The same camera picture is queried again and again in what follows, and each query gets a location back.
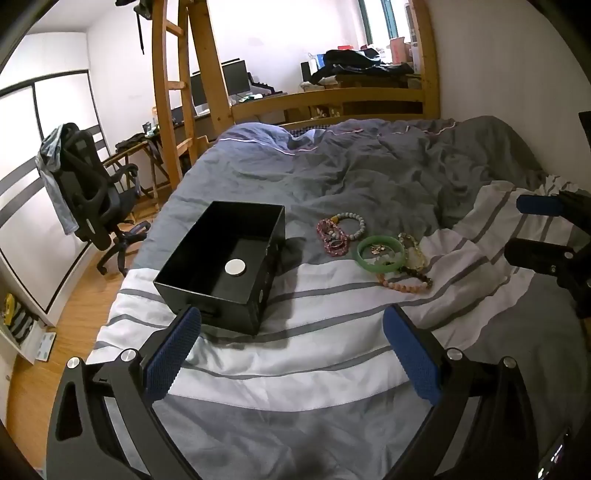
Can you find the round silver disc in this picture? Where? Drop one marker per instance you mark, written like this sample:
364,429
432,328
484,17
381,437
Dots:
235,267

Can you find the wooden loft bed frame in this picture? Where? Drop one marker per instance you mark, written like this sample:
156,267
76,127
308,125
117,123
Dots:
323,99

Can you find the white bathroom scale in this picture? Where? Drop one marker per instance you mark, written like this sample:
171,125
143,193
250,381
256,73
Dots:
45,347

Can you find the green jade bangle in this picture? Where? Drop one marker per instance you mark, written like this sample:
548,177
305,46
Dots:
364,261

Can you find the grey quilt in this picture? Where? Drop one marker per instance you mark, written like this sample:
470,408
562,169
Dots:
369,175

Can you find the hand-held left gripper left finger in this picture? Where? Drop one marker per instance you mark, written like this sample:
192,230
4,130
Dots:
171,355

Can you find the white grey striped blanket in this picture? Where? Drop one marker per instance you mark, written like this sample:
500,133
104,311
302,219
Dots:
323,295

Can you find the grey blue garment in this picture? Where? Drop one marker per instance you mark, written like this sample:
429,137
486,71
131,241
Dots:
51,154

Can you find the computer monitor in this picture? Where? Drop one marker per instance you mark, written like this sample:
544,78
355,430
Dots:
199,90
235,76

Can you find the black office chair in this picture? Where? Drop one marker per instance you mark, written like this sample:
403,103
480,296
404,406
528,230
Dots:
87,184

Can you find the cardboard box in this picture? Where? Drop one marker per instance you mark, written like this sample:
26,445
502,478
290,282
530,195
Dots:
399,50

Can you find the pile of dark clothes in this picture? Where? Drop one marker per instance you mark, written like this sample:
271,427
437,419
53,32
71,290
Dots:
360,62

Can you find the small wooden folding table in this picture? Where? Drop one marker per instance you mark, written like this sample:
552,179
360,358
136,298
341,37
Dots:
154,159

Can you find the black rectangular box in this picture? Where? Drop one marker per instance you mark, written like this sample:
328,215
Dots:
207,272

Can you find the white open shelf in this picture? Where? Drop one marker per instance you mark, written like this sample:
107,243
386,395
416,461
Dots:
14,323

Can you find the white sliding wardrobe doors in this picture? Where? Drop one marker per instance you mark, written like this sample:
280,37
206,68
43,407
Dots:
27,184

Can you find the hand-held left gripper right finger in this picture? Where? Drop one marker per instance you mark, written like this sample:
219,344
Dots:
413,355

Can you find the checkered pillow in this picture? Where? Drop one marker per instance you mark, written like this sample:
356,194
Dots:
307,132

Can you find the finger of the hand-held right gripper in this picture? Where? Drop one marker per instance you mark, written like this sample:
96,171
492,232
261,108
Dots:
531,254
538,204

